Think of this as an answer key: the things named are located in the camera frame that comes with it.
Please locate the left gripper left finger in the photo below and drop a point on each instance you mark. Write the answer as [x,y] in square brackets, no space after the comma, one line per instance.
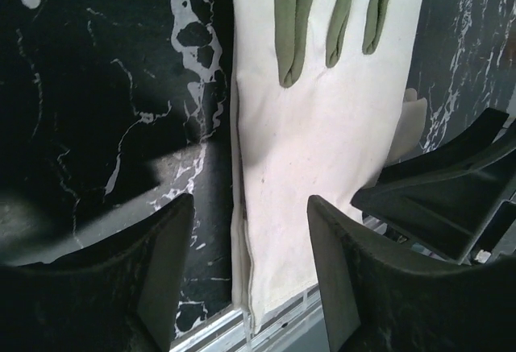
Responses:
[119,294]

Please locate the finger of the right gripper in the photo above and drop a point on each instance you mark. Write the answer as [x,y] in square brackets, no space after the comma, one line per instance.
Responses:
[458,200]

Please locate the white glove grey palm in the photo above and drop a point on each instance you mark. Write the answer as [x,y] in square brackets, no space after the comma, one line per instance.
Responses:
[320,105]

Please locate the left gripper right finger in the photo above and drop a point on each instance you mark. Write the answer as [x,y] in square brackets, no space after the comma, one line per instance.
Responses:
[379,296]

